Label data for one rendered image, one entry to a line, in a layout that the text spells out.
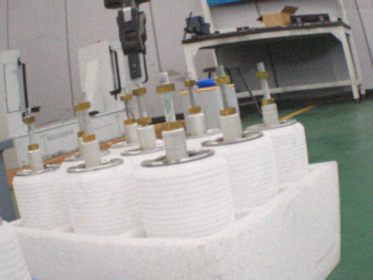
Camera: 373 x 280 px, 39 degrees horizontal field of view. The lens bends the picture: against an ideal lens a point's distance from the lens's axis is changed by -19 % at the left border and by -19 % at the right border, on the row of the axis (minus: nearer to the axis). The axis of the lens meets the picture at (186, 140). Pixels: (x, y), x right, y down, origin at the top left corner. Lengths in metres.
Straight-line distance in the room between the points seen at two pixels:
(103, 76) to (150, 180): 3.75
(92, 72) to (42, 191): 3.62
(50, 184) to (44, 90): 6.50
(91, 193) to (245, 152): 0.18
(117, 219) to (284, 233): 0.19
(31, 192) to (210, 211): 0.26
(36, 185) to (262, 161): 0.29
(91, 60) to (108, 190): 3.75
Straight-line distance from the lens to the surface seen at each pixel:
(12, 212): 1.00
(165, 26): 6.28
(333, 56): 5.67
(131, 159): 0.77
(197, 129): 0.89
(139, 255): 0.60
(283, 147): 0.80
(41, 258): 0.73
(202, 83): 1.07
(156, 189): 0.60
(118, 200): 0.68
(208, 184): 0.60
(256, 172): 0.70
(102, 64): 4.35
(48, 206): 0.75
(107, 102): 4.33
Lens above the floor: 0.32
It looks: 5 degrees down
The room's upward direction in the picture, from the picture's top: 10 degrees counter-clockwise
